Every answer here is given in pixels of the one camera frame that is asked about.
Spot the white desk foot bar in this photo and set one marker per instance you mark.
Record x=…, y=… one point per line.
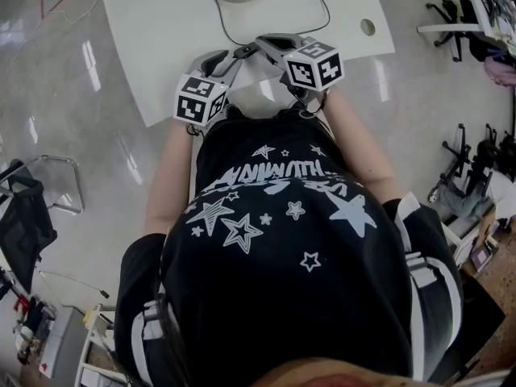
x=447, y=28

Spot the person's left forearm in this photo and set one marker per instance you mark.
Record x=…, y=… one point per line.
x=169, y=176

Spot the black chair with chrome frame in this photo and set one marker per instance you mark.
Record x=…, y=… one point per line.
x=24, y=224

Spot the person's black star print shirt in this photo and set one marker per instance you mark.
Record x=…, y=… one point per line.
x=282, y=296

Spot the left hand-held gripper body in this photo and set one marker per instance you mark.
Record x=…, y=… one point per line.
x=197, y=99

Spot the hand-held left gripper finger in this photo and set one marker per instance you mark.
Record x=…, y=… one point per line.
x=198, y=65
x=231, y=71

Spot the gray cabinet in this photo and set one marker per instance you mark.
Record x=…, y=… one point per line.
x=64, y=337

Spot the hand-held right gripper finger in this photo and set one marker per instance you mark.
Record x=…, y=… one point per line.
x=300, y=42
x=271, y=52

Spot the black office chair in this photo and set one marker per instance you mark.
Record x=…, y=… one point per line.
x=457, y=42
x=459, y=155

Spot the white cluttered shelf unit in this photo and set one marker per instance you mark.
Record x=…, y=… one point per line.
x=96, y=377

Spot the person's left black shoe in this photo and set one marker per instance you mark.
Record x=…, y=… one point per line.
x=235, y=112

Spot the person's right forearm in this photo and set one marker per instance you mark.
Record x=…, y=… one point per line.
x=359, y=147

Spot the person's chin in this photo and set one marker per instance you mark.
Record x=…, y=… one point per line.
x=342, y=377

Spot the pink bag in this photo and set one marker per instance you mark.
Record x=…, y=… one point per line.
x=502, y=71

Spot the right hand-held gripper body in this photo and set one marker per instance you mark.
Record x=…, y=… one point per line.
x=314, y=69

